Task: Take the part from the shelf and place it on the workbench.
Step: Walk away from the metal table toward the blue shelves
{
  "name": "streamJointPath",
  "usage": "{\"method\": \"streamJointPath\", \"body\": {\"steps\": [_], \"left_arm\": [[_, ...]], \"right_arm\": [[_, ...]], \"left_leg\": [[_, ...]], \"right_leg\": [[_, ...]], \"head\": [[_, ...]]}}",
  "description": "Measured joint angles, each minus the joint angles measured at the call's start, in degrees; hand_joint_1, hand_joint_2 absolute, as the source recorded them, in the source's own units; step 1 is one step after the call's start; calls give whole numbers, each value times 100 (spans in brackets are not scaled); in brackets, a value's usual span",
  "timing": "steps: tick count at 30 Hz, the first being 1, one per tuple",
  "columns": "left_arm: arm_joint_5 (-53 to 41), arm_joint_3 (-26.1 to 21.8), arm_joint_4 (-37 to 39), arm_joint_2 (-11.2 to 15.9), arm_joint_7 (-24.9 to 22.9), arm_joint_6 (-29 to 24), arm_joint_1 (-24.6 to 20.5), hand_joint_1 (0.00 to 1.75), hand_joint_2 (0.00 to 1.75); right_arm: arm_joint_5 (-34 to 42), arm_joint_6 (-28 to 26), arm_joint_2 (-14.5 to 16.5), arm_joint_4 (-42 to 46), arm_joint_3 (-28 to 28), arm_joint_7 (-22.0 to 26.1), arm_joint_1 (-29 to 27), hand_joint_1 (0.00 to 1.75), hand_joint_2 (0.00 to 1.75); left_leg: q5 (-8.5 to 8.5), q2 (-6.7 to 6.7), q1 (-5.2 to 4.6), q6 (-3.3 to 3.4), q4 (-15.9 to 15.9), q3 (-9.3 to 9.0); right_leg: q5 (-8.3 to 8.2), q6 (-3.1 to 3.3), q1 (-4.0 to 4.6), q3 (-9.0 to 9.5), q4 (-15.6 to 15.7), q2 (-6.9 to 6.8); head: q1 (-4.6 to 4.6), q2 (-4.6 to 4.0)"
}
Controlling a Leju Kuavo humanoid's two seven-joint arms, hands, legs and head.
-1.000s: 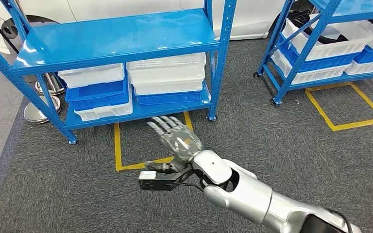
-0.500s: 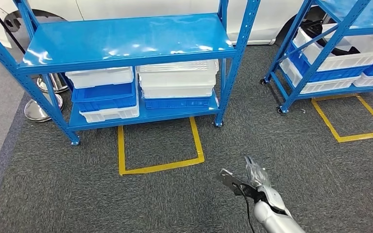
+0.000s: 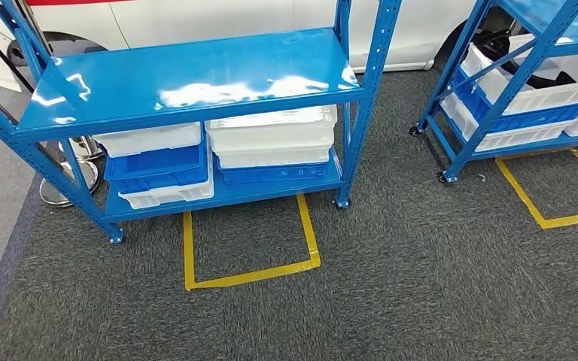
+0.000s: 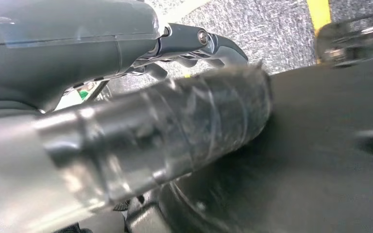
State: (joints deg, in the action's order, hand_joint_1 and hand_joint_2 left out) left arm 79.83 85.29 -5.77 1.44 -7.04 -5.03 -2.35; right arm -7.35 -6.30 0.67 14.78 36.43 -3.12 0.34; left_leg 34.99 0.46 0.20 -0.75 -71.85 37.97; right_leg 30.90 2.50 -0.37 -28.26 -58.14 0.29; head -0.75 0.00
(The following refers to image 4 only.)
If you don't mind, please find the black robot body shell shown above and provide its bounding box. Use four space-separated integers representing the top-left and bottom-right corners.
125 56 373 233

